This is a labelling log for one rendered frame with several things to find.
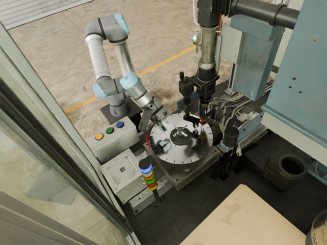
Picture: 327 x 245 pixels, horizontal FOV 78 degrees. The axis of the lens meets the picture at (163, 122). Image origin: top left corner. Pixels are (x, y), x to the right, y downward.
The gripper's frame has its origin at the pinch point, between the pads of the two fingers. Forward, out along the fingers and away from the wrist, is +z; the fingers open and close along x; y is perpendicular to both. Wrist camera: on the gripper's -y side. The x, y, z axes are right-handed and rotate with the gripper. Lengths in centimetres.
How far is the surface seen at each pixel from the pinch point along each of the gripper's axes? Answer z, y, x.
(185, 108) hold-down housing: -7.5, 13.6, -7.5
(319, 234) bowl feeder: 39, 9, -58
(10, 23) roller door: -220, -23, 552
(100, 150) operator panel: -8.5, -30.8, 25.6
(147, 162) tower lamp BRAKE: -10.6, -16.6, -23.9
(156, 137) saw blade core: 0.2, -4.0, 5.4
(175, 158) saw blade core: 8.0, -5.6, -8.8
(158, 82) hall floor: 30, 74, 181
